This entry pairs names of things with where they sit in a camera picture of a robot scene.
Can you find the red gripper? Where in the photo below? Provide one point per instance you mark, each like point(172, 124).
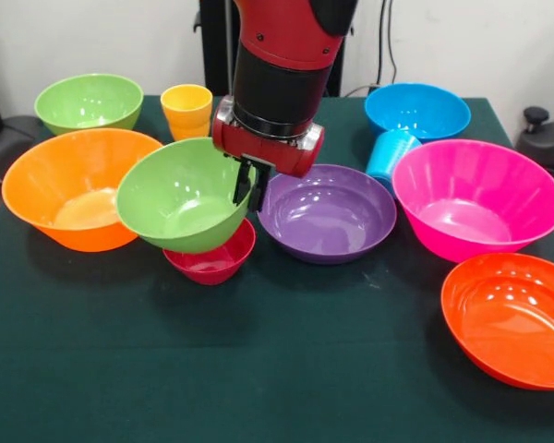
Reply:
point(268, 150)

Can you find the green bowl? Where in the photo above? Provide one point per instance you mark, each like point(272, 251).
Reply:
point(180, 198)
point(87, 101)

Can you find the purple bowl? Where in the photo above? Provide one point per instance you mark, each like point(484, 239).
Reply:
point(328, 217)

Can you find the small crimson bowl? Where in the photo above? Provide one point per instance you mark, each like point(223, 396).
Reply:
point(212, 267)

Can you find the yellow cup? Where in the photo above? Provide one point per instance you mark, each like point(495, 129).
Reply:
point(187, 111)

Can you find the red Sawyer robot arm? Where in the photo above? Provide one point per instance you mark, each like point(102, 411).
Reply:
point(281, 46)

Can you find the blue cup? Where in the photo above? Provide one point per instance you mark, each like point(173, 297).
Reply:
point(390, 154)

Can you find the dark green table cloth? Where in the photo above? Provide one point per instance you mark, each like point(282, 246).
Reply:
point(277, 360)

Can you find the large orange bowl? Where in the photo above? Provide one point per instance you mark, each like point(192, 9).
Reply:
point(64, 184)

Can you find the blue bowl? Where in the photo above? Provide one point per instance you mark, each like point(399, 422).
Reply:
point(420, 106)

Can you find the large magenta bowl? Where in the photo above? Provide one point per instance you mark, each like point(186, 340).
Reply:
point(475, 198)

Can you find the black stand base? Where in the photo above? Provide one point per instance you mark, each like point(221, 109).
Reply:
point(9, 143)
point(545, 138)

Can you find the orange-red shallow bowl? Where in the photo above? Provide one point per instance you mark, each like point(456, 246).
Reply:
point(512, 323)

